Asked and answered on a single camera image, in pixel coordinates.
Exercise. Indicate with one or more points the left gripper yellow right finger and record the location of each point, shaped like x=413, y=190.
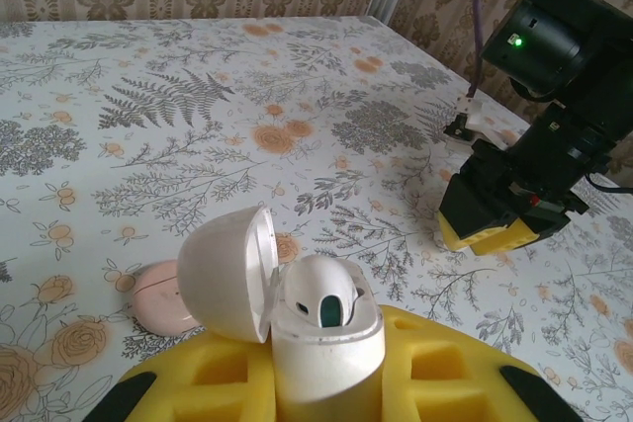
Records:
x=445, y=372

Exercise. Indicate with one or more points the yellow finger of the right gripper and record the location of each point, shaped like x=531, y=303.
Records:
x=475, y=209
x=524, y=231

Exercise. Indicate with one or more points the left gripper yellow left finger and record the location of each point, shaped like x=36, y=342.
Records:
x=207, y=382

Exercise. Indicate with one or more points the pink earbud charging case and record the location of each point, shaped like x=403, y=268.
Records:
x=158, y=303

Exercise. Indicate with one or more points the white earbud charging case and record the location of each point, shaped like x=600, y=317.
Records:
x=321, y=367

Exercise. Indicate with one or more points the floral patterned table cover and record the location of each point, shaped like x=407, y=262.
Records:
x=148, y=170

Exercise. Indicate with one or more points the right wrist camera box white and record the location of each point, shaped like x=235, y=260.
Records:
x=482, y=118

